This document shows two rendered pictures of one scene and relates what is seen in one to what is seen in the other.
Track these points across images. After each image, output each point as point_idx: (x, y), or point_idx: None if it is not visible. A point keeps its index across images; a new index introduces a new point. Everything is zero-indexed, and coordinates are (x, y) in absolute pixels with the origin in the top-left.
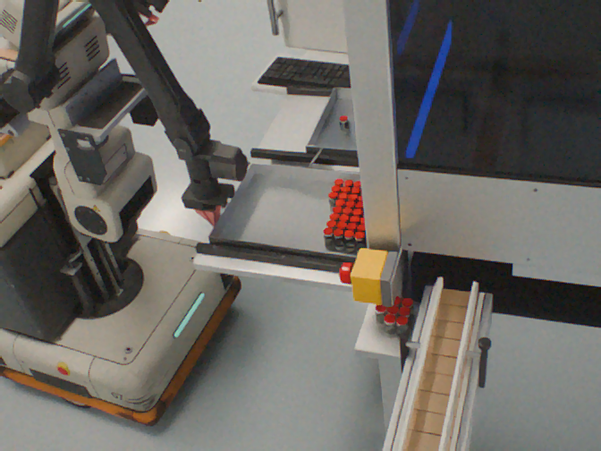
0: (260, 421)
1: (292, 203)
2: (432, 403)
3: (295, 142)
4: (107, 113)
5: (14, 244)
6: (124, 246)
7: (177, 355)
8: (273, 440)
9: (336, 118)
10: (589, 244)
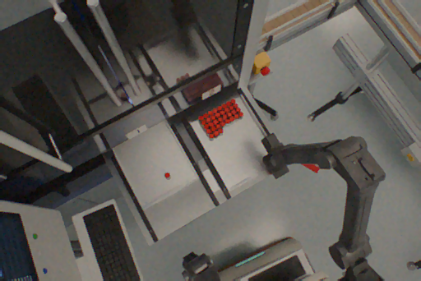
0: (247, 206)
1: (231, 154)
2: (277, 25)
3: (192, 194)
4: (284, 269)
5: None
6: None
7: (266, 250)
8: (250, 195)
9: (160, 191)
10: None
